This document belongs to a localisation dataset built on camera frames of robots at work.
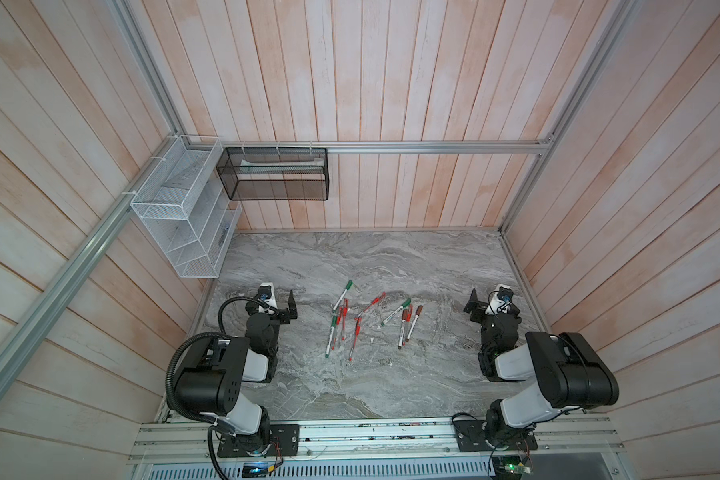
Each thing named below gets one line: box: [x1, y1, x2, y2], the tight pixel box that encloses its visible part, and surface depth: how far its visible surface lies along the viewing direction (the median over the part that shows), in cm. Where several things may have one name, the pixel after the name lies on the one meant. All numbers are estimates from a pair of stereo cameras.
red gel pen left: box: [341, 298, 348, 341], surface depth 98 cm
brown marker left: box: [398, 308, 408, 349], surface depth 95 cm
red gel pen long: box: [348, 316, 362, 362], surface depth 95 cm
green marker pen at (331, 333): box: [325, 315, 337, 358], surface depth 94 cm
